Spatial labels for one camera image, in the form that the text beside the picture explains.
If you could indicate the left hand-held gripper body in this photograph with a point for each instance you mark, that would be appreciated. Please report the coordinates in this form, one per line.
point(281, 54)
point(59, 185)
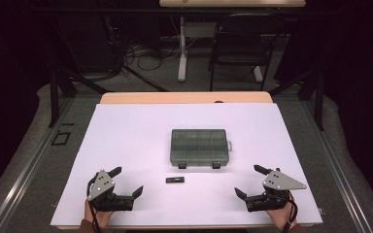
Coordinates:
point(102, 186)

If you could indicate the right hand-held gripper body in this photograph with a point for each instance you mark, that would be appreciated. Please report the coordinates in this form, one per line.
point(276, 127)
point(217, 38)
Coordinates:
point(278, 183)

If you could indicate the small black stick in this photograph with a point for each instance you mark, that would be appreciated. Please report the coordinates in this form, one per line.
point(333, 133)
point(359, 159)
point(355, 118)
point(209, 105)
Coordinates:
point(175, 179)

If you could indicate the grey plastic compartment box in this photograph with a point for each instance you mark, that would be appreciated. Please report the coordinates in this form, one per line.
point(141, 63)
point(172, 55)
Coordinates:
point(199, 147)

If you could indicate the person's left hand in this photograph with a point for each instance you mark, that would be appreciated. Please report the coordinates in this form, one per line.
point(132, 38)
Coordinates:
point(97, 217)

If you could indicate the person's right hand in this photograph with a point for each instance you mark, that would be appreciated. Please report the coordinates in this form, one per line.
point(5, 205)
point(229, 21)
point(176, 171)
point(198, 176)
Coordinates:
point(285, 217)

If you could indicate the white board sheet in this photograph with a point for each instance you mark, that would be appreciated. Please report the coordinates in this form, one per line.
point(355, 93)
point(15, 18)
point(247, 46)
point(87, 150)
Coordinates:
point(126, 145)

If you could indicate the black metal stand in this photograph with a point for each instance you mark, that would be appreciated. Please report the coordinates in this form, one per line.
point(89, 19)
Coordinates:
point(54, 97)
point(319, 103)

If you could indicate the light wooden table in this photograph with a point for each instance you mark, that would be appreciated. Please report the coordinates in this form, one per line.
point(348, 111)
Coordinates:
point(175, 97)

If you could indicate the black folding chair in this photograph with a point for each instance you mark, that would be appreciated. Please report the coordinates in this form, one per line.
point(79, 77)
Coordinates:
point(239, 45)

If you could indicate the white-legged wooden desk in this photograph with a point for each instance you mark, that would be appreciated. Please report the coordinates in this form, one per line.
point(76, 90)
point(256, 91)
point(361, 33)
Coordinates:
point(182, 58)

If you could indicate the aluminium floor rail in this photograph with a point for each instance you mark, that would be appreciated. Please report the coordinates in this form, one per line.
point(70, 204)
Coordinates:
point(333, 168)
point(29, 168)

